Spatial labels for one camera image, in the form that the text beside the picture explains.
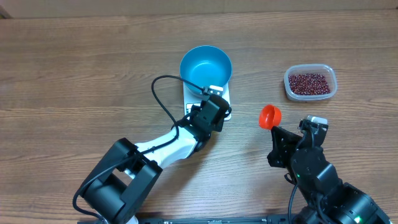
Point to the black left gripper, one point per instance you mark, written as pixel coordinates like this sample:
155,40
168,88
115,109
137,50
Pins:
194,111

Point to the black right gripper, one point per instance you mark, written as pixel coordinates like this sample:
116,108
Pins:
286,144

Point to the red measuring scoop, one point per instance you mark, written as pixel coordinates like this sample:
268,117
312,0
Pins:
269,117

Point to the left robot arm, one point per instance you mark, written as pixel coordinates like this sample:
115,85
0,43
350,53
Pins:
118,185

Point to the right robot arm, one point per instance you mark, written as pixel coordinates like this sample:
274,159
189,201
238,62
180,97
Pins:
328,198

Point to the white digital kitchen scale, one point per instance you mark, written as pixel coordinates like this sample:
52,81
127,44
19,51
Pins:
192,98

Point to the blue metal bowl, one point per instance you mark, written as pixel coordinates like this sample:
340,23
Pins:
206,65

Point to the clear plastic container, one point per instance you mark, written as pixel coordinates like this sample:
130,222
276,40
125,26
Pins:
323,69

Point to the red beans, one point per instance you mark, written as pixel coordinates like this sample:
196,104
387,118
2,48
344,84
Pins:
309,84

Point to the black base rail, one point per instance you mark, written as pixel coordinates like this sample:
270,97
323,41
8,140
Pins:
270,219

